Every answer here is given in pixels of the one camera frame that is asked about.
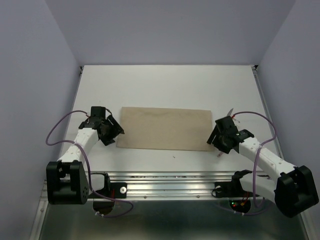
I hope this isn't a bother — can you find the beige cloth napkin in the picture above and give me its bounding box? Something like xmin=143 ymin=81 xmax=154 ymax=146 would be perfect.
xmin=116 ymin=107 xmax=214 ymax=152

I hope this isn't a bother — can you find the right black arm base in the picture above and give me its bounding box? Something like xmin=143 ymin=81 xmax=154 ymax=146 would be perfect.
xmin=211 ymin=169 xmax=253 ymax=198

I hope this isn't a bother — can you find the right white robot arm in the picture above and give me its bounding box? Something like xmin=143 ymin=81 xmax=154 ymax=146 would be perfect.
xmin=207 ymin=115 xmax=320 ymax=218

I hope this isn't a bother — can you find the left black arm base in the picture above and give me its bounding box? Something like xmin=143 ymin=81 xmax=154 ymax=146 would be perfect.
xmin=90 ymin=173 xmax=128 ymax=199

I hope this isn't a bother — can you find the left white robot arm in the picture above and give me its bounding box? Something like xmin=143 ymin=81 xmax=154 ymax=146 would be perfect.
xmin=46 ymin=106 xmax=125 ymax=205

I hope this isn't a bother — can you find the pink handled knife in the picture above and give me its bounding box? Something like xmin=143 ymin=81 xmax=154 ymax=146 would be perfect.
xmin=226 ymin=108 xmax=234 ymax=117

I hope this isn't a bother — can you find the aluminium front rail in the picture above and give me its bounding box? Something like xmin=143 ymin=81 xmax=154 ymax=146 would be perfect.
xmin=30 ymin=171 xmax=316 ymax=240

